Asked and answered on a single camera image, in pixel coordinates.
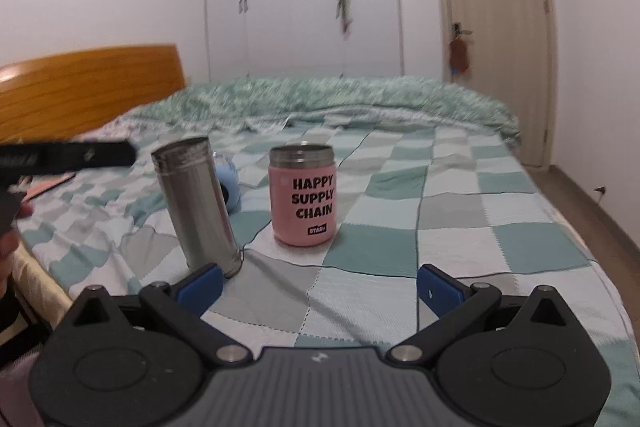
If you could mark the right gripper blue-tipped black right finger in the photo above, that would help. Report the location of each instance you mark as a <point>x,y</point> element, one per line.
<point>460,310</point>

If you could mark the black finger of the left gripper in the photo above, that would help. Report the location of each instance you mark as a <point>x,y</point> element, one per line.
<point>46,158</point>

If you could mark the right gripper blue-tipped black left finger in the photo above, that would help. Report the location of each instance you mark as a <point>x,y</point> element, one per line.
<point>177,310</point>

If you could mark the tall stainless steel tumbler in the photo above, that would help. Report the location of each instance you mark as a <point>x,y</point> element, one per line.
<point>187,176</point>

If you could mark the light blue printed cup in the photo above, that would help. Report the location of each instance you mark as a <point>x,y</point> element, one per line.
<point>228,179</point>

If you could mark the pink steel-rimmed cup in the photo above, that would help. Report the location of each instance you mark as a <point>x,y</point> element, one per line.
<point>302,189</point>

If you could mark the orange wooden headboard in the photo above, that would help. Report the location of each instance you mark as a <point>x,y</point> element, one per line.
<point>61,96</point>

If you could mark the green checkered bed blanket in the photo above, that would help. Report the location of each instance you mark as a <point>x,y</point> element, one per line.
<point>407,194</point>

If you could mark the floral pillow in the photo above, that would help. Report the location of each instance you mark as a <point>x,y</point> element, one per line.
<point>121,128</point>

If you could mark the green floral duvet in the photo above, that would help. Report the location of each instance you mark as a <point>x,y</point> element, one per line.
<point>259,99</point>

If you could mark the green hanging wardrobe ornament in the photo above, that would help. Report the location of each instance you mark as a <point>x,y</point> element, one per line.
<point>343,16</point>

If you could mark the beige wooden door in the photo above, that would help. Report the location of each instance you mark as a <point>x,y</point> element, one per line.
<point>511,48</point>

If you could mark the brown bag on door handle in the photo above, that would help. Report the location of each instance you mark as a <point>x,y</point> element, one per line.
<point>459,61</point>

